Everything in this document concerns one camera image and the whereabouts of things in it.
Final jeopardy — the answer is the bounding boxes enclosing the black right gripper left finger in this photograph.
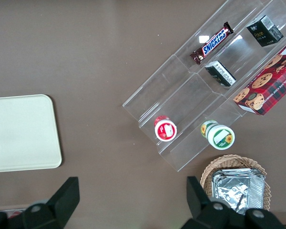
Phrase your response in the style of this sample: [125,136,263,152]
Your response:
[22,177,81,229]

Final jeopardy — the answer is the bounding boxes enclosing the clear acrylic stepped shelf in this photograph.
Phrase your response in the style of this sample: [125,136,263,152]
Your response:
[122,0,286,172]

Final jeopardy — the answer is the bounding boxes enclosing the stacked aluminium foil trays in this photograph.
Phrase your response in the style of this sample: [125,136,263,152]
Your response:
[211,168,265,215]

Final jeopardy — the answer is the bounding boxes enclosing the cream rectangular plastic tray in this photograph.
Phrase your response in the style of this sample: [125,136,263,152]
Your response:
[0,94,62,174]

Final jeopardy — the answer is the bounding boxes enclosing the light wicker basket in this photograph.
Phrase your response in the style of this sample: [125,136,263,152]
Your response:
[200,155,272,213]

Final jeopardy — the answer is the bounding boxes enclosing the red plaid cookie box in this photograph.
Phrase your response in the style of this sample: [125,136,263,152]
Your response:
[233,37,286,116]

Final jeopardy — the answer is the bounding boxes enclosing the red strawberry yogurt cup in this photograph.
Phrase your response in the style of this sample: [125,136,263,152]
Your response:
[154,115,178,142]

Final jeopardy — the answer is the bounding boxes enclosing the green sunflower yogurt cup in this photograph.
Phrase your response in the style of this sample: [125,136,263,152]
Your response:
[200,120,235,150]

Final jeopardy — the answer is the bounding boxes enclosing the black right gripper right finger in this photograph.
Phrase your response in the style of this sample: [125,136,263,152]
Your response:
[181,176,246,229]

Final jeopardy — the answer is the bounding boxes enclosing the small black carton box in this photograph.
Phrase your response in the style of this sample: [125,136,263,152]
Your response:
[204,60,237,87]
[246,14,284,48]

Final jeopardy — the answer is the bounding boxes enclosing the Snickers chocolate bar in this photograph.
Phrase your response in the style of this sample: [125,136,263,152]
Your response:
[189,21,235,65]

